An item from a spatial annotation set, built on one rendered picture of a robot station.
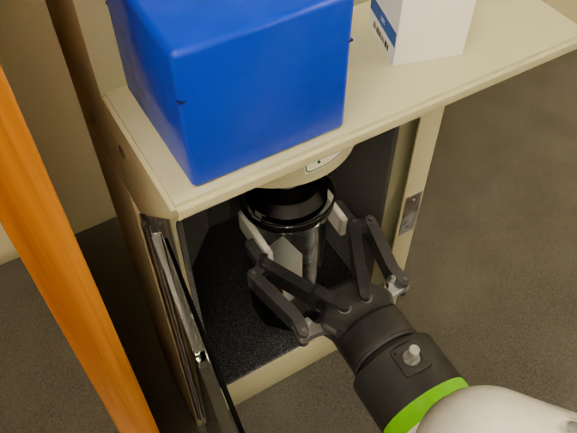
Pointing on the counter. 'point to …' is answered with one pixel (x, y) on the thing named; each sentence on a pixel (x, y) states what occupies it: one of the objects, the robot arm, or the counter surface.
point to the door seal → (206, 343)
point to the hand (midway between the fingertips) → (288, 216)
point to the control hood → (495, 70)
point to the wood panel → (63, 270)
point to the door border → (173, 320)
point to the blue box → (234, 75)
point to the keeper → (409, 212)
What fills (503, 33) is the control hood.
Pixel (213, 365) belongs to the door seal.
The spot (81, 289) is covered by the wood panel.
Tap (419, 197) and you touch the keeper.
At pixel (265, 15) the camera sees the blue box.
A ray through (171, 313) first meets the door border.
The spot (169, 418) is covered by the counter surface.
